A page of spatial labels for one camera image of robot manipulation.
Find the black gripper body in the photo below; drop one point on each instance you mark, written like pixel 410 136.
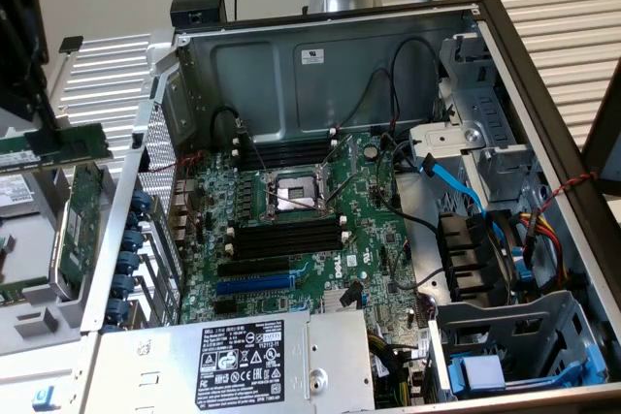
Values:
pixel 19 45

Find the green RAM stick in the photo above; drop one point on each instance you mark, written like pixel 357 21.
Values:
pixel 19 292
pixel 87 142

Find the black RAM slot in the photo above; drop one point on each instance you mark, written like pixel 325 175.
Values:
pixel 291 225
pixel 291 241
pixel 291 248
pixel 291 233
pixel 291 149
pixel 291 162
pixel 291 156
pixel 291 143

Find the small black clip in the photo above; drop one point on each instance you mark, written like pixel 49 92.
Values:
pixel 71 43

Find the silver hard disk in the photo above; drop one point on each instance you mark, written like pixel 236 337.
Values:
pixel 12 193

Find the green graphics card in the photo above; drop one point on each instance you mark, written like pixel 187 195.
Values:
pixel 85 220

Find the blue card retention latch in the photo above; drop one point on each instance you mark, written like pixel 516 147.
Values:
pixel 141 200
pixel 117 309
pixel 135 220
pixel 132 241
pixel 128 261
pixel 123 284

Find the black box device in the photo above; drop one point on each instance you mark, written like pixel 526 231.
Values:
pixel 194 7

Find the grey plastic parts rack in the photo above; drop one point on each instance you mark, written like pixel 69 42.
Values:
pixel 48 331

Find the thin metal locking lever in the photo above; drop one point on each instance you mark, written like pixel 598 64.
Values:
pixel 254 152
pixel 343 189

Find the long black expansion slot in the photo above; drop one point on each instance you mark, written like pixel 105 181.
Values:
pixel 252 266

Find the short black expansion slot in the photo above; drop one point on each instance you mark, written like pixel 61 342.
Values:
pixel 225 306

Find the silver power supply unit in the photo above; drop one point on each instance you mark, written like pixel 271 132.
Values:
pixel 160 360

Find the blue expansion slot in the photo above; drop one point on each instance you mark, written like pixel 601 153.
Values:
pixel 252 284

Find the metal CPU socket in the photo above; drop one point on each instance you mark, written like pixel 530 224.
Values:
pixel 296 191

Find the blue square push button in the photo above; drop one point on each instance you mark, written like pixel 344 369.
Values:
pixel 43 398

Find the green Dell motherboard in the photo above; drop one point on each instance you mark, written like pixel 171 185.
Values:
pixel 361 220

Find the round coin battery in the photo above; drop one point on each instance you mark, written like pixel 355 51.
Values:
pixel 371 151

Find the silver chipset heatsink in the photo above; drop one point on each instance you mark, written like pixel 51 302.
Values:
pixel 332 302

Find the open metal PC case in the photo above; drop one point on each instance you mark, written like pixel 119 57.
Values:
pixel 359 45

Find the grey metal disk bay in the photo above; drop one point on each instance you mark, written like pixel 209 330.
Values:
pixel 485 113

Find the blue plastic disk caddy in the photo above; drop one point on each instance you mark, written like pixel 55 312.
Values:
pixel 480 372

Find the grey metal drive cage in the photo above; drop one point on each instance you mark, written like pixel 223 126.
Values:
pixel 509 317

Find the dark framed panel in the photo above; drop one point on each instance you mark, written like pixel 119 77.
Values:
pixel 609 142

